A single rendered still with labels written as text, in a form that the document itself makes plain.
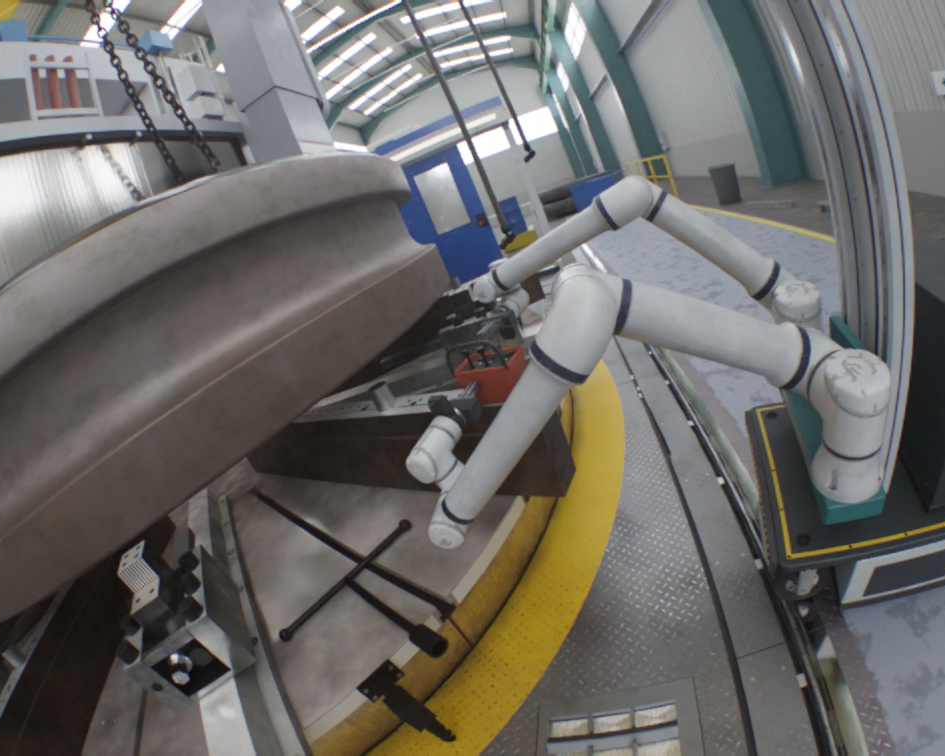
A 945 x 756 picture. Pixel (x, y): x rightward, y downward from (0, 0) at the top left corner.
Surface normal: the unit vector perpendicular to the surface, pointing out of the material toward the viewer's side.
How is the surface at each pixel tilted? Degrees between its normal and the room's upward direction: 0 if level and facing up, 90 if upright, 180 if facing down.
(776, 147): 90
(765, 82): 90
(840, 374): 10
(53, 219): 90
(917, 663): 0
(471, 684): 0
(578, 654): 0
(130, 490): 90
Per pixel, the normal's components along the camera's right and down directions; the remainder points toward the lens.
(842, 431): -0.85, 0.47
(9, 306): 0.58, 0.08
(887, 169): -0.38, 0.49
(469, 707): -0.37, -0.86
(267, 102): -0.14, 0.43
